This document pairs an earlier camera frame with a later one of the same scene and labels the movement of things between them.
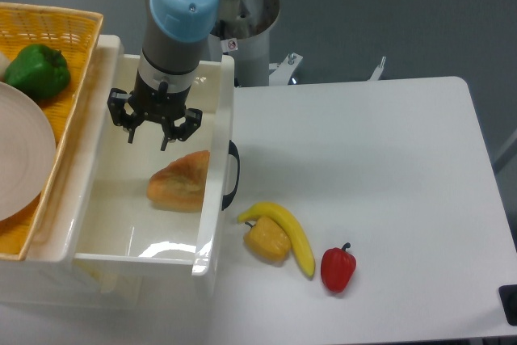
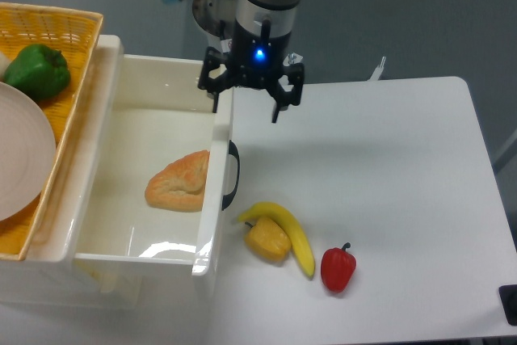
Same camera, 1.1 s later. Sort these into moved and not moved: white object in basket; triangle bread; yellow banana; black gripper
Moved: black gripper
Not moved: yellow banana; white object in basket; triangle bread
